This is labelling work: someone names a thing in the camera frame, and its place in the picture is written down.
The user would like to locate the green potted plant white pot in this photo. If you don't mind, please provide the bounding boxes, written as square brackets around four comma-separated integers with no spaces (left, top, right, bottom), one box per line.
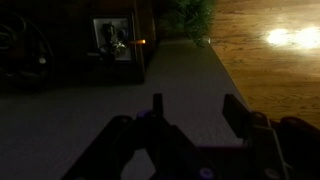
[160,0,216,47]

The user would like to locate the framed picture on table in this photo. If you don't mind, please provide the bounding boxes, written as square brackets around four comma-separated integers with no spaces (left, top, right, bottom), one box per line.
[89,14,136,65]

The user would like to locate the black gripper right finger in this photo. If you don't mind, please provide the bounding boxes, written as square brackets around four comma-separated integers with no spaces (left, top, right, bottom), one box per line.
[222,94,320,180]

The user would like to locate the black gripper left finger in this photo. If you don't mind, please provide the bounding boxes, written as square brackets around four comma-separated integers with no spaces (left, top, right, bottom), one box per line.
[61,94,220,180]

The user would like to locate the dark wooden side table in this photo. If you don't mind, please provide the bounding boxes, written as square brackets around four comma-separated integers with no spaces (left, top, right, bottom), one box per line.
[0,0,154,94]

